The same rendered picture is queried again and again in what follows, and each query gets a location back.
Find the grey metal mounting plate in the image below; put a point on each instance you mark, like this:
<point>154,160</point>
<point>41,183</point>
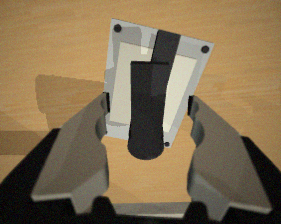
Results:
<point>145,36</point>

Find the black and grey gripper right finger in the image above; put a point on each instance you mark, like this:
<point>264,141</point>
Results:
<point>237,182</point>

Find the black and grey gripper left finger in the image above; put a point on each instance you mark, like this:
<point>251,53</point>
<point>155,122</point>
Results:
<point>63,173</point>

